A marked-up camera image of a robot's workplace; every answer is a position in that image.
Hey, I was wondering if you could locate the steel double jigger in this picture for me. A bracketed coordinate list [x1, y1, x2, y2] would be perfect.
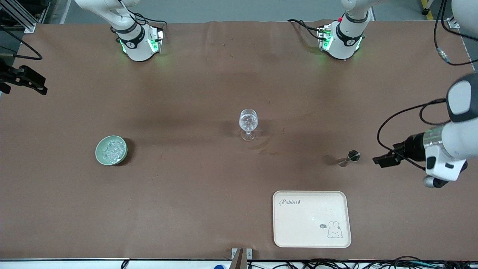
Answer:
[338, 149, 361, 168]

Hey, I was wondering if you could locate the pile of clear ice cubes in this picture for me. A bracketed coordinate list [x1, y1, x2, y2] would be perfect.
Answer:
[102, 137, 127, 163]

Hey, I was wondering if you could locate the clear stemmed wine glass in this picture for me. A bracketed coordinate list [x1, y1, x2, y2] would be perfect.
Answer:
[239, 109, 259, 142]

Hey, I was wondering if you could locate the cream rabbit print tray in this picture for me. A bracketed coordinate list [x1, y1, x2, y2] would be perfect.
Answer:
[272, 191, 352, 248]

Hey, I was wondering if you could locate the green ceramic bowl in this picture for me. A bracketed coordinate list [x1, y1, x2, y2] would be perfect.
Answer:
[95, 135, 128, 166]

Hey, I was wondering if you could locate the brown table cover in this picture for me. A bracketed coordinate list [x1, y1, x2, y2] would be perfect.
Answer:
[0, 19, 478, 261]

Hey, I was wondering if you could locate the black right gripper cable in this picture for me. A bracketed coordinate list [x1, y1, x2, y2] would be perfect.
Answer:
[0, 25, 43, 61]

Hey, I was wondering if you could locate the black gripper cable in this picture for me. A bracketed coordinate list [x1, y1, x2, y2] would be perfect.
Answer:
[0, 25, 43, 61]
[377, 98, 450, 171]

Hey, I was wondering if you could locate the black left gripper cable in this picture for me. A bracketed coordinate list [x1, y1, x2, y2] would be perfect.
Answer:
[377, 98, 450, 171]

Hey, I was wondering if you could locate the black cable with metal connector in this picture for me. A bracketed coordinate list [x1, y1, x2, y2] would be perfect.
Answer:
[433, 0, 478, 67]

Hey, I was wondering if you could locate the tangled black cable bundle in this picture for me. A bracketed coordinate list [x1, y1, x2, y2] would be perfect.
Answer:
[246, 256, 478, 269]

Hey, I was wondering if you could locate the black right arm base cable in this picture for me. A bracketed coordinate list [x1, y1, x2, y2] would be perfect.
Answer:
[129, 11, 168, 32]

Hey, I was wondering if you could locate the black arm base cable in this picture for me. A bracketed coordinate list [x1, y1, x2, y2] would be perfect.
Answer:
[287, 19, 324, 40]
[129, 11, 168, 32]

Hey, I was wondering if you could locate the black left arm base cable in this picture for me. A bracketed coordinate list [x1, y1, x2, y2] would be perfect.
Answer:
[287, 19, 324, 40]

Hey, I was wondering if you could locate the metal bracket with brown post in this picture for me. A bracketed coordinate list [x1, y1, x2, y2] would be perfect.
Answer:
[231, 248, 252, 269]

